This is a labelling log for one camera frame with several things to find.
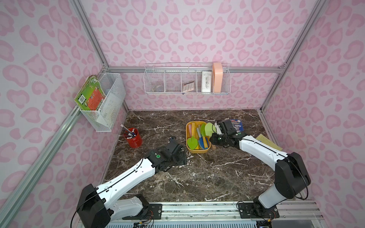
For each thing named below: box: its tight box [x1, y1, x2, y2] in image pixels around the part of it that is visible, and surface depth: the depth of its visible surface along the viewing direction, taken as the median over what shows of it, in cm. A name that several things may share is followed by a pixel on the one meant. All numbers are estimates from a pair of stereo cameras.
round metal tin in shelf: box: [152, 84, 164, 93], surface depth 98 cm
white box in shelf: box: [201, 71, 212, 93], surface depth 95 cm
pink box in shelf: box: [212, 62, 223, 93], surface depth 84 cm
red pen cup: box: [124, 127, 144, 149], surface depth 97 cm
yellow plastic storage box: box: [185, 120, 212, 154], surface depth 98 cm
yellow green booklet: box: [255, 133, 283, 151], surface depth 103 cm
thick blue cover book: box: [229, 118, 244, 132], surface depth 109 cm
